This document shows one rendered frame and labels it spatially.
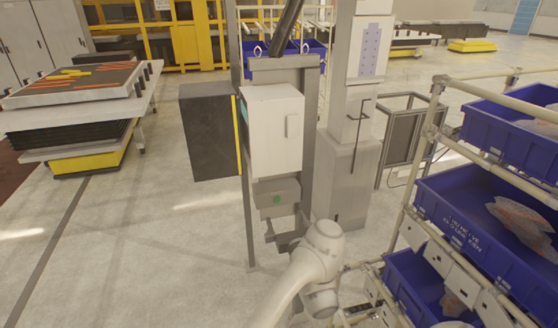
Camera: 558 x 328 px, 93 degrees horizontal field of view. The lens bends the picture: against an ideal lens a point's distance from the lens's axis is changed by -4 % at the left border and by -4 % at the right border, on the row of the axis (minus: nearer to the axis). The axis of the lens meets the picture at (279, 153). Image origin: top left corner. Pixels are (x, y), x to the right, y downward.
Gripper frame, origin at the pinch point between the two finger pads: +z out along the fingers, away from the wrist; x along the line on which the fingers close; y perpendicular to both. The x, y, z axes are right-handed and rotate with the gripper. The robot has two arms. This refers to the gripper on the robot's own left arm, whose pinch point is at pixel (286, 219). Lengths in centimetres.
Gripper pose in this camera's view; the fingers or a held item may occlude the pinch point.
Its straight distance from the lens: 108.2
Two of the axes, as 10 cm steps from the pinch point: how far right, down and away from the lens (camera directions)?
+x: -9.6, 1.4, -2.3
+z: -2.7, -4.8, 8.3
